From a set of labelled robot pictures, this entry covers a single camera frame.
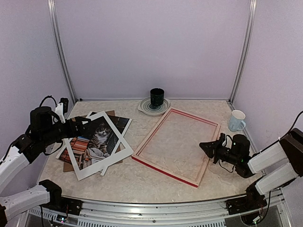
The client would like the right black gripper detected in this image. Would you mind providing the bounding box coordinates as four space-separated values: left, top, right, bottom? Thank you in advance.
199 138 240 166

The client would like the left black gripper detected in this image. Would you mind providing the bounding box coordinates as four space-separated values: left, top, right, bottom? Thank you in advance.
40 116 91 147

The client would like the cat photo print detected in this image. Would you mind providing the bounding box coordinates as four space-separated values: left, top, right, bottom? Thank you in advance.
70 112 120 170

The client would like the red wooden picture frame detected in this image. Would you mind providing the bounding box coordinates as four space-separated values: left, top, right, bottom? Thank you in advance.
132 107 221 188

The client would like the white photo mat board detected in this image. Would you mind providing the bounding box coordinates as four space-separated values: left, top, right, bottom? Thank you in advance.
56 111 134 181

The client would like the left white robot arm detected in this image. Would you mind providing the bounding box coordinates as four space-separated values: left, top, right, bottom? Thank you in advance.
0 104 91 227

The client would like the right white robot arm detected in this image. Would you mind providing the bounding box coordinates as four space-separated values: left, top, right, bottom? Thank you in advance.
199 128 303 214

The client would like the light blue mug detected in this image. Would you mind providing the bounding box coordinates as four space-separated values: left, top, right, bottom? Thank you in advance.
228 110 246 132

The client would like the brown cardboard backing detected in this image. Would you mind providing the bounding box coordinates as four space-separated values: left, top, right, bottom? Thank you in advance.
59 110 131 172

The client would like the white striped ceramic plate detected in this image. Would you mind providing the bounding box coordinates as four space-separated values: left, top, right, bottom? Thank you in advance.
137 97 170 116

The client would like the dark green cup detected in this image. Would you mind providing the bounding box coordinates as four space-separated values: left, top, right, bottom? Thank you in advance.
150 88 164 108

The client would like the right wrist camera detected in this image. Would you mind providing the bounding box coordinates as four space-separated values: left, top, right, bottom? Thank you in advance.
219 133 228 148

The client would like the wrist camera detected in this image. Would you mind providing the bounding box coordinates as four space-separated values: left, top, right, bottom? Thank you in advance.
219 133 228 148
55 97 69 123

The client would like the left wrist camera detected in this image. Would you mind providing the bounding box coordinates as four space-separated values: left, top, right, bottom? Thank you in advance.
55 97 69 123

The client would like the aluminium front rail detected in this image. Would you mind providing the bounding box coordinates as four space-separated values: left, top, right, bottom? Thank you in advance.
17 190 293 227

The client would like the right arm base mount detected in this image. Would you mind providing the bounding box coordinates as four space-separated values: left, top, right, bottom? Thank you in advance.
226 185 271 227

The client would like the right aluminium corner post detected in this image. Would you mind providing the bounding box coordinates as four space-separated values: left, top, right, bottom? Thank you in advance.
228 0 257 106

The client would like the aluminium corner post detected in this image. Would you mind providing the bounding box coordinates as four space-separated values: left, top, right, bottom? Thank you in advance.
47 0 77 104
228 0 257 106

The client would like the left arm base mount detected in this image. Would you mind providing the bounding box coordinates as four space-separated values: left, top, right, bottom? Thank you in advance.
42 197 83 216

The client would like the left aluminium corner post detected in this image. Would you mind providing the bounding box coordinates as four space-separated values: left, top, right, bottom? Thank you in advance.
47 0 77 104

